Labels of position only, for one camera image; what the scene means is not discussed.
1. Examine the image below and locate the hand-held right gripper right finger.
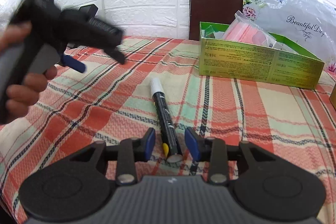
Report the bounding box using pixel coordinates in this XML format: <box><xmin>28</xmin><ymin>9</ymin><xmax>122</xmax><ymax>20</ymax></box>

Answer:
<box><xmin>184</xmin><ymin>127</ymin><xmax>279</xmax><ymax>184</ymax></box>

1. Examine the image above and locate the black marker with white cap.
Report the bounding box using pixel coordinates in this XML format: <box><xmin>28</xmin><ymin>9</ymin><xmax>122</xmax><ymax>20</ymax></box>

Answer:
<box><xmin>149</xmin><ymin>77</ymin><xmax>183</xmax><ymax>164</ymax></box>

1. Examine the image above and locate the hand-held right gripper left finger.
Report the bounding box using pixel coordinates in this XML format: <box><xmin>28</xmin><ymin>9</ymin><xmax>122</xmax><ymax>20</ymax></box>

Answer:
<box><xmin>69</xmin><ymin>127</ymin><xmax>156</xmax><ymax>185</ymax></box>

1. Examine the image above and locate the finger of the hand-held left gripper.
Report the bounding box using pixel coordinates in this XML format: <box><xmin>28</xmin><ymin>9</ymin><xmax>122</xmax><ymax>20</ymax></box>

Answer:
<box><xmin>104</xmin><ymin>39</ymin><xmax>127</xmax><ymax>65</ymax></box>
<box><xmin>61</xmin><ymin>54</ymin><xmax>87</xmax><ymax>73</ymax></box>

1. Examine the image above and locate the pink face mask packet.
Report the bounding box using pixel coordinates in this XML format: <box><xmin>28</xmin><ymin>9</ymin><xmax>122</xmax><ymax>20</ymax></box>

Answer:
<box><xmin>223</xmin><ymin>10</ymin><xmax>282</xmax><ymax>49</ymax></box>

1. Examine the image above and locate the person's left hand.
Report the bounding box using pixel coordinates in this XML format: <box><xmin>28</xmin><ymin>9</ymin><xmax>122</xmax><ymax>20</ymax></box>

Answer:
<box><xmin>0</xmin><ymin>22</ymin><xmax>58</xmax><ymax>117</ymax></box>

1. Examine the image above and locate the plaid tablecloth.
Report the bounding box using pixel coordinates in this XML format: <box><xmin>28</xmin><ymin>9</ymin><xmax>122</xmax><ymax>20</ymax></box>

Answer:
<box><xmin>0</xmin><ymin>34</ymin><xmax>336</xmax><ymax>224</ymax></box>

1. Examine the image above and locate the green cardboard box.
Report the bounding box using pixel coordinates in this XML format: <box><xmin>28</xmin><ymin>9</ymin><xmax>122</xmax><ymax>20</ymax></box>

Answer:
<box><xmin>199</xmin><ymin>21</ymin><xmax>325</xmax><ymax>90</ymax></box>

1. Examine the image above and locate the floral plastic bag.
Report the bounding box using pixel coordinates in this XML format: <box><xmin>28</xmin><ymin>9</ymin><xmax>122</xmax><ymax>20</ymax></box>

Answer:
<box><xmin>241</xmin><ymin>0</ymin><xmax>336</xmax><ymax>73</ymax></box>

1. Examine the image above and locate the dark brown chair back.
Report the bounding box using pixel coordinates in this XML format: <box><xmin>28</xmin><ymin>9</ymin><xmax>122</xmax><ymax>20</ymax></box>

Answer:
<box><xmin>189</xmin><ymin>0</ymin><xmax>244</xmax><ymax>41</ymax></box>

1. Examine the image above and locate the green plastic piece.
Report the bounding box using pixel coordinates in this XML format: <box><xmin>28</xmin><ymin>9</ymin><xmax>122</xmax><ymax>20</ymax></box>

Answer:
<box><xmin>204</xmin><ymin>26</ymin><xmax>219</xmax><ymax>38</ymax></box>

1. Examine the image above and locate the clear plastic bag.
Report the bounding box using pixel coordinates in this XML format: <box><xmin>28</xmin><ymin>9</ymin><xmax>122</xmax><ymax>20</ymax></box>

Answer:
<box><xmin>0</xmin><ymin>0</ymin><xmax>36</xmax><ymax>26</ymax></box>

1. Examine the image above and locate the tall brown cardboard box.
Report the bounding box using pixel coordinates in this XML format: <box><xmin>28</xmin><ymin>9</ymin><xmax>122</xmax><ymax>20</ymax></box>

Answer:
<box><xmin>329</xmin><ymin>80</ymin><xmax>336</xmax><ymax>111</ymax></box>

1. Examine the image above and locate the black camera on stand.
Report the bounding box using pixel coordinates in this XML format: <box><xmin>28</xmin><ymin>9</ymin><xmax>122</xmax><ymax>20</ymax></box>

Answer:
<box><xmin>78</xmin><ymin>4</ymin><xmax>99</xmax><ymax>18</ymax></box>

